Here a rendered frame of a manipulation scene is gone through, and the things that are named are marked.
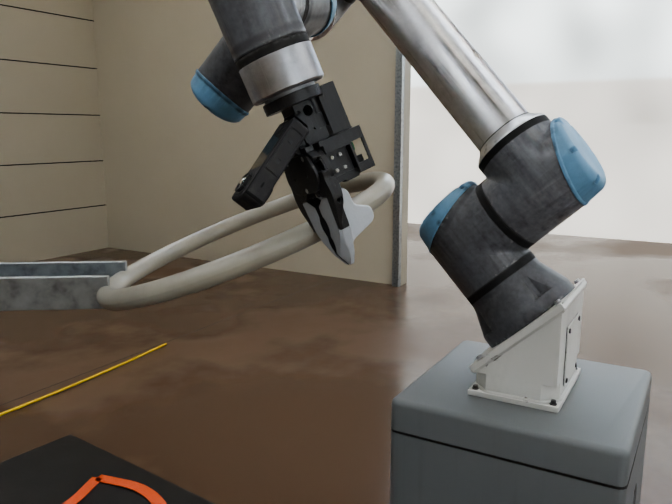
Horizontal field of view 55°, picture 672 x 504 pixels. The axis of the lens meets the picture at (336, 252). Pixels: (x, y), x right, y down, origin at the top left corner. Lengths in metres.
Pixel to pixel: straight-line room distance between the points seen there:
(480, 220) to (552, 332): 0.23
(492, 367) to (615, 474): 0.26
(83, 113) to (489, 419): 6.85
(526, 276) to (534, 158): 0.21
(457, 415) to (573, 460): 0.19
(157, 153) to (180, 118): 0.50
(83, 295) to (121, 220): 6.64
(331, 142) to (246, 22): 0.16
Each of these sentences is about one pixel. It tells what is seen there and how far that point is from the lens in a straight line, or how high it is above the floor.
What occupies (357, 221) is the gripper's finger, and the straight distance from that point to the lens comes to 0.77.
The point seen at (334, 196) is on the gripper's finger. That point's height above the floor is 1.25.
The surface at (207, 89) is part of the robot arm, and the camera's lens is 0.92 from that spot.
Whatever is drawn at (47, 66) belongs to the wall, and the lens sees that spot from 7.43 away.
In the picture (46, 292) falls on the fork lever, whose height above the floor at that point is 1.09.
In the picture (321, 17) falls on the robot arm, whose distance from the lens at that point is 0.88.
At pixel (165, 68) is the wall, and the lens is 7.05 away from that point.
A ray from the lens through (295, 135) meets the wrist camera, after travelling 0.74.
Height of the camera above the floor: 1.32
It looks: 11 degrees down
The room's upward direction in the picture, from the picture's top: straight up
